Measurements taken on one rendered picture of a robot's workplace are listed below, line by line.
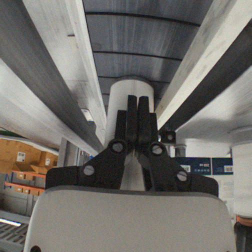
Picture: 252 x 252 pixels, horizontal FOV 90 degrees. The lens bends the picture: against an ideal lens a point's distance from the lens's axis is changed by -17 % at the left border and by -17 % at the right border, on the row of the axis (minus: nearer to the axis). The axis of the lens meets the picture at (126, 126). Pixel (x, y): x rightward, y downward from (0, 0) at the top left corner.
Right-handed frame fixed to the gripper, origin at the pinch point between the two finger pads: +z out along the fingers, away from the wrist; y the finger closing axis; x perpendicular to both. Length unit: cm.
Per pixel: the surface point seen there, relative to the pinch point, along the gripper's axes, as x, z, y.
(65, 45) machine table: 0.9, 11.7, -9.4
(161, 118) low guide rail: -3.9, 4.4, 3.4
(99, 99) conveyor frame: -6.1, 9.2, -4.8
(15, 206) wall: -769, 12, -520
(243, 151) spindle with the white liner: -13.6, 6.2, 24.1
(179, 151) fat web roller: -32.8, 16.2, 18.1
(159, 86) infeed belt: -1.5, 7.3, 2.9
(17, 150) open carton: -130, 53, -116
